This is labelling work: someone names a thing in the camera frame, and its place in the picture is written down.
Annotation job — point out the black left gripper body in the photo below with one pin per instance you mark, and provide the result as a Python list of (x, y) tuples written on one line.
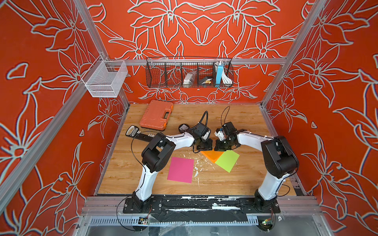
[(205, 145)]

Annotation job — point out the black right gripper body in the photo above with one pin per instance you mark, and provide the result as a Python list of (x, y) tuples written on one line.
[(223, 145)]

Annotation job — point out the orange square paper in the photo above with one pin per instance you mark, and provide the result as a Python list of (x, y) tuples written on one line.
[(212, 155)]

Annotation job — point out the green square paper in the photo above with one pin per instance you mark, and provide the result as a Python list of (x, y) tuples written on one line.
[(227, 160)]

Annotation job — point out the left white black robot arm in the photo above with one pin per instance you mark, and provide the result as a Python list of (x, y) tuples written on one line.
[(157, 154)]

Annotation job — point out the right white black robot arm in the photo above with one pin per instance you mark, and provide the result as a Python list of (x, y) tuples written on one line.
[(279, 159)]

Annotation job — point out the pink square paper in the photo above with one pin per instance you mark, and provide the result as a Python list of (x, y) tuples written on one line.
[(181, 170)]

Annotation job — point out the black round tape disc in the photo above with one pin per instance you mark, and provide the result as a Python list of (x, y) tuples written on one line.
[(183, 127)]

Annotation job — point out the orange plastic tool case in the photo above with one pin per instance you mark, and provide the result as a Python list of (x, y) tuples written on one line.
[(156, 115)]

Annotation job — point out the black small box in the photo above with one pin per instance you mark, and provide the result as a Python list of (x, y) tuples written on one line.
[(205, 81)]

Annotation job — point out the clear plastic bag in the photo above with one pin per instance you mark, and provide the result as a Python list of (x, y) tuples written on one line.
[(189, 79)]

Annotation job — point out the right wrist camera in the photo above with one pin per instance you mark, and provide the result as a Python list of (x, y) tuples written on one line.
[(226, 131)]

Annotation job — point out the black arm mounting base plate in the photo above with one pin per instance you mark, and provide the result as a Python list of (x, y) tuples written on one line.
[(160, 203)]

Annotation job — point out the black wire wall basket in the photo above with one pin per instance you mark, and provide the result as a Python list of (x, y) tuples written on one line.
[(169, 72)]

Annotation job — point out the clear plastic wall bin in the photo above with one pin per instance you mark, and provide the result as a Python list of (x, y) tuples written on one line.
[(101, 82)]

